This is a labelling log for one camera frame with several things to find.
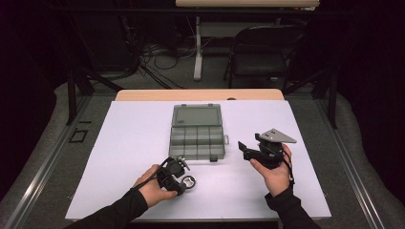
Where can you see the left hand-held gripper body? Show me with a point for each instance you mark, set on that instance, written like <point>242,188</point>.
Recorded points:
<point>173,167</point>

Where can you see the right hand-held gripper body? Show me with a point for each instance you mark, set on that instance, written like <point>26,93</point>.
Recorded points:
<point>270,152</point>

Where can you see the round metal bottle opener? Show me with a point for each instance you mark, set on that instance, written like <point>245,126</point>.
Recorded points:
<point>194,182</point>

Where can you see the grey transparent organizer box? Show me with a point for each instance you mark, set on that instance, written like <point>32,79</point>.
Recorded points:
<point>197,140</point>

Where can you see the person's left hand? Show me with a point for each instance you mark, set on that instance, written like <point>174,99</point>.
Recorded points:
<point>151,189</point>

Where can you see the person's right hand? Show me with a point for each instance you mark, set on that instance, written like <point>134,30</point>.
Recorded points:
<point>277,181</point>

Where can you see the white table cover sheet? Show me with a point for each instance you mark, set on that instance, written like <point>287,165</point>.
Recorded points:
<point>127,143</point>

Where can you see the light wooden table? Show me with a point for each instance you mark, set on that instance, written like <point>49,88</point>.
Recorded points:
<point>191,94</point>

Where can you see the black metal stand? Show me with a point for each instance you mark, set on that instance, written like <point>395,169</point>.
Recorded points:
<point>332,95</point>
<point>72,89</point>

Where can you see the black folding chair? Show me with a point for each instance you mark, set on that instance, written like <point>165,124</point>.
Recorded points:
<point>261,60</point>

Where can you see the metal floor rail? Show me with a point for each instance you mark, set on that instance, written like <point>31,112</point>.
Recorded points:
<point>41,171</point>
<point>350,171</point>

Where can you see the white desk frame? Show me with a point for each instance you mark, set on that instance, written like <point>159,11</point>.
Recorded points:
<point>198,60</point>

